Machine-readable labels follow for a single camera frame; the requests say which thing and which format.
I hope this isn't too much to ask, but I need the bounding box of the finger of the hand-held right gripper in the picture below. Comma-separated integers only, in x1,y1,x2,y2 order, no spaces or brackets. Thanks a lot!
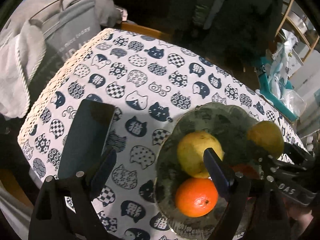
250,152,279,178
282,142,316,167

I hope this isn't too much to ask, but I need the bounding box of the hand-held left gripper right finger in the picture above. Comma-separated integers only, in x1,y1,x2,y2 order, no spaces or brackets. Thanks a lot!
204,148,292,240

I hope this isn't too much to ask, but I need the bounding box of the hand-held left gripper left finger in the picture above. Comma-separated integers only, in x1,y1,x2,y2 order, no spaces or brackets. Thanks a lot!
29,149,117,240

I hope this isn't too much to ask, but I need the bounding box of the small tangerine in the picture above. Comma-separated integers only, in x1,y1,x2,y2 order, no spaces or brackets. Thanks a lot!
231,163,262,179

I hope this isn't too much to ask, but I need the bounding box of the large orange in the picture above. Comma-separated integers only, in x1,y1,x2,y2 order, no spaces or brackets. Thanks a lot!
175,177,219,218

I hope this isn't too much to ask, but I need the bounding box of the green glass bowl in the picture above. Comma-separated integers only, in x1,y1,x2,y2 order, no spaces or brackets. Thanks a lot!
154,102,285,238

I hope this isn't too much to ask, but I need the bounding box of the person's right hand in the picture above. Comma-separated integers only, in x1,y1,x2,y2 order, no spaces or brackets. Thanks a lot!
285,201,316,240

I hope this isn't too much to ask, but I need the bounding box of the black smartphone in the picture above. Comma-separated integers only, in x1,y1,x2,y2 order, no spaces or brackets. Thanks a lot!
57,99,116,179

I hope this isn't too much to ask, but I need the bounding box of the clear plastic bag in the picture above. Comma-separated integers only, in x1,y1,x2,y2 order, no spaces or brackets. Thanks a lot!
280,87,307,117

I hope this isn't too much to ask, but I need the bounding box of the teal plastic crate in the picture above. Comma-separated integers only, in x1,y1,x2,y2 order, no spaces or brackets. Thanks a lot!
254,56,299,121

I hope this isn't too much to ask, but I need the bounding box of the printed white plastic bag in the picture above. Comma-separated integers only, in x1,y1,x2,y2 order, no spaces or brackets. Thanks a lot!
268,29,301,98

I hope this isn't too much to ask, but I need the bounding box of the cat-printed tablecloth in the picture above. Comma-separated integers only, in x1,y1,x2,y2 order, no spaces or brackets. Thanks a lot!
17,27,314,240

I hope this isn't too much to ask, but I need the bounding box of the wooden shelf rack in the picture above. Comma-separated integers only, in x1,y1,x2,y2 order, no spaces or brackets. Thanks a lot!
275,0,320,64

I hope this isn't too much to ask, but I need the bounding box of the steel pot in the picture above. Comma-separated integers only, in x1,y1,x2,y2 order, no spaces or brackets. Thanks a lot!
296,14,314,34

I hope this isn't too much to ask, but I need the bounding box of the grey tote bag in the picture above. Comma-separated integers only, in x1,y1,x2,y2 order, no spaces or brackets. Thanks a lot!
28,0,101,102

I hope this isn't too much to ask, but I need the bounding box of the black hooded jacket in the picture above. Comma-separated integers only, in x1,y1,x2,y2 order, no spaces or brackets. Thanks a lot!
171,0,285,64

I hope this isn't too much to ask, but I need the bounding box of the wooden drawer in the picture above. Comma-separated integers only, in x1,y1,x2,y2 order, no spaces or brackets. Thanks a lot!
120,21,173,41

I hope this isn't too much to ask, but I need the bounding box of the dark grey sweatshirt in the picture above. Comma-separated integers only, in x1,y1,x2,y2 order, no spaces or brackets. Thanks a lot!
62,0,127,30

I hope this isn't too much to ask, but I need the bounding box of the grey jacket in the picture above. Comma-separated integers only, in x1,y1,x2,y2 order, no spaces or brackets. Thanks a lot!
193,0,222,29

